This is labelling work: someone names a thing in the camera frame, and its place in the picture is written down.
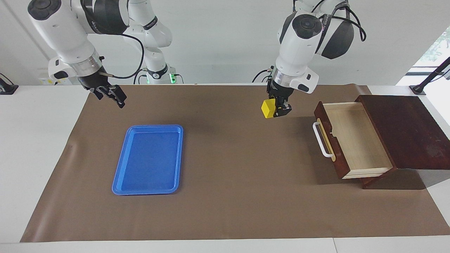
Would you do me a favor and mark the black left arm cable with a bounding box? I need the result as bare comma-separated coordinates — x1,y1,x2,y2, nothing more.
309,0,367,42

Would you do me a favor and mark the black base cable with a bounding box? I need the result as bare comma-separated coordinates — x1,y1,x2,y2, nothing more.
133,68,148,85
252,67,275,84

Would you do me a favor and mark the wooden drawer with white handle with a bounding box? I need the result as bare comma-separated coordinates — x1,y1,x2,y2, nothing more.
312,101,395,180

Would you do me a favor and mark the black right base cable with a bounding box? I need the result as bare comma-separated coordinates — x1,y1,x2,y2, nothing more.
133,68,148,85

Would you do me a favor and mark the black clamp mount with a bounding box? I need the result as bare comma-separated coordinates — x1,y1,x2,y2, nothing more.
0,73,19,95

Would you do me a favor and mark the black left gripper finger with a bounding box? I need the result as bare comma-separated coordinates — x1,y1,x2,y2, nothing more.
274,98,293,118

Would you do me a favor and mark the black left base cable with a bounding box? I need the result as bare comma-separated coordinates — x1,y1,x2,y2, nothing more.
252,67,275,84

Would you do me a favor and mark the dark wooden drawer cabinet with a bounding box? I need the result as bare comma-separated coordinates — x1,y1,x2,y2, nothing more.
354,95,450,190

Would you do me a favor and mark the yellow cube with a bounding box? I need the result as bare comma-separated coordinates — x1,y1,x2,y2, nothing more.
261,98,277,119

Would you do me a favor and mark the black camera stand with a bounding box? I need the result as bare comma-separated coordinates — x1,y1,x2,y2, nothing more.
410,56,450,96

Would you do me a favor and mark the white wall power outlet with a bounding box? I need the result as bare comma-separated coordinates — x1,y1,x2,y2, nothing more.
38,77,79,86

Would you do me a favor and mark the blue plastic tray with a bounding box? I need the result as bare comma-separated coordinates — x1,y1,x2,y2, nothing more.
112,124,184,196

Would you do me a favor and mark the brown table mat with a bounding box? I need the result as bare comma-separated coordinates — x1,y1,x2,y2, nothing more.
20,84,450,243

